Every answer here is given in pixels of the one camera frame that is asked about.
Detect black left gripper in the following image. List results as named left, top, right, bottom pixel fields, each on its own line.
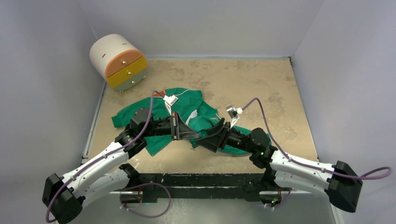
left=142, top=112, right=199, bottom=140

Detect green zip-up jacket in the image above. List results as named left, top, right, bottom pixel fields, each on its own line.
left=111, top=88, right=272, bottom=158

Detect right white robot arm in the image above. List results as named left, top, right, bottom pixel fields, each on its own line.
left=196, top=119, right=363, bottom=213

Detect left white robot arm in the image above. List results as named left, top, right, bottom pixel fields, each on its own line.
left=42, top=108, right=200, bottom=224

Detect round three-drawer cabinet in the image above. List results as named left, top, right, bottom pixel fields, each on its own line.
left=89, top=34, right=148, bottom=92

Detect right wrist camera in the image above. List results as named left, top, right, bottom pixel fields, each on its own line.
left=226, top=105, right=243, bottom=128

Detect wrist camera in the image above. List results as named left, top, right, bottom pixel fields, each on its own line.
left=226, top=105, right=243, bottom=128
left=163, top=95, right=178, bottom=115

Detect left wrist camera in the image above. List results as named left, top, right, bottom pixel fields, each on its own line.
left=163, top=95, right=178, bottom=115

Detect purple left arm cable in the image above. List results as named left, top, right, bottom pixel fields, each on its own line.
left=45, top=90, right=166, bottom=223

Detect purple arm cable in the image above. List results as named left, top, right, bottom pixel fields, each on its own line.
left=241, top=98, right=393, bottom=181
left=45, top=90, right=166, bottom=223

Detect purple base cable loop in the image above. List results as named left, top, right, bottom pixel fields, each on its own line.
left=119, top=182, right=172, bottom=219

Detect black base frame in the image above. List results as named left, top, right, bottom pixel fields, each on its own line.
left=125, top=173, right=290, bottom=203

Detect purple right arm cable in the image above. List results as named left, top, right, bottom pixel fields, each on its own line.
left=241, top=98, right=393, bottom=181

